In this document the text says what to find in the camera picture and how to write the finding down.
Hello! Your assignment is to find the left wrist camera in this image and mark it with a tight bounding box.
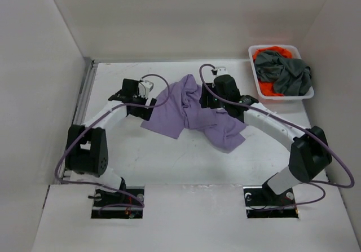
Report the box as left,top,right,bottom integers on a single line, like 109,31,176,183
138,80,154,99

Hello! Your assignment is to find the purple t-shirt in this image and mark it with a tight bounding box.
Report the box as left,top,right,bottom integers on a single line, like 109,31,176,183
141,74,246,152

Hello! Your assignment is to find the aluminium rail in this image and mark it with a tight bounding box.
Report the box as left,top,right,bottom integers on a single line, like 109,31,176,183
55,56,98,185

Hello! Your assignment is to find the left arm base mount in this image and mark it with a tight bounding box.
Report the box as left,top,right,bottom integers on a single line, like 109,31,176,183
88,188,143,219

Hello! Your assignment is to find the white plastic laundry basket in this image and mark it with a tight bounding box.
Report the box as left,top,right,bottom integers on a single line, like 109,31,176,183
248,45,314,100

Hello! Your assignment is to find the orange t-shirt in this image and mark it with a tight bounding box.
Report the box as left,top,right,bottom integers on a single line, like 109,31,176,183
252,46,293,96

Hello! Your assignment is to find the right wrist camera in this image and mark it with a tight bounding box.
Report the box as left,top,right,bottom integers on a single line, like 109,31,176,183
212,67,228,77

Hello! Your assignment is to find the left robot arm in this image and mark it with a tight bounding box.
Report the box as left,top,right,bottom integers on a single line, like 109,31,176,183
65,79,154,206

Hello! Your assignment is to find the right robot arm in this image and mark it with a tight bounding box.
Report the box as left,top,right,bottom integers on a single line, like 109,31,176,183
200,74,332,205

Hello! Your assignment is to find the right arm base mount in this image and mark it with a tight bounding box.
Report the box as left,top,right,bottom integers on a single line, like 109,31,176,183
243,186,298,219

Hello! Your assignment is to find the grey t-shirt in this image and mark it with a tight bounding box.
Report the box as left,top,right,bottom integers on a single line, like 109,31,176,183
254,51,312,96

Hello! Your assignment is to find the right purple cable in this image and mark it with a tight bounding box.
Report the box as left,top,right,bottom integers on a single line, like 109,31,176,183
199,63,355,212

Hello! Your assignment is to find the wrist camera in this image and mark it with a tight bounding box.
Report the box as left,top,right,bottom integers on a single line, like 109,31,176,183
212,67,228,77
138,80,154,99

